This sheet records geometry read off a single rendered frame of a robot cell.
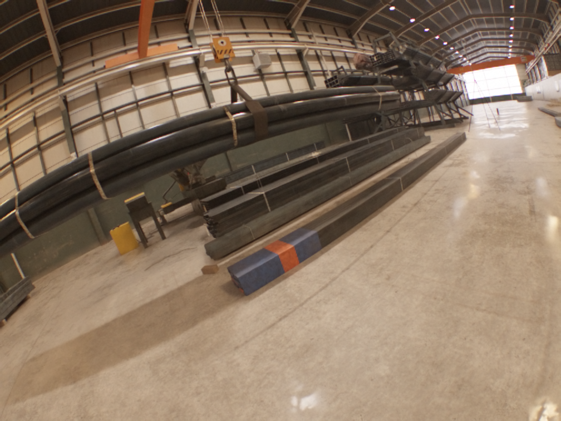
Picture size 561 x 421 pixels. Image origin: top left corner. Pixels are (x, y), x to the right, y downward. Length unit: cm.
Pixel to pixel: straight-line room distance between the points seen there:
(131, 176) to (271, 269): 135
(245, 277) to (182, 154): 115
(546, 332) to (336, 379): 94
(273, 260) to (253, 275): 18
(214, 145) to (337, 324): 172
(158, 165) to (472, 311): 230
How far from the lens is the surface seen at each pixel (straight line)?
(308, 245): 182
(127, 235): 524
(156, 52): 1036
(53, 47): 1101
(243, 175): 829
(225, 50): 280
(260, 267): 163
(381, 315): 121
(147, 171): 204
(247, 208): 272
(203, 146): 211
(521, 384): 106
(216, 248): 240
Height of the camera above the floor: 88
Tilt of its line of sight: 15 degrees down
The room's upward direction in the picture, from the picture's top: 19 degrees counter-clockwise
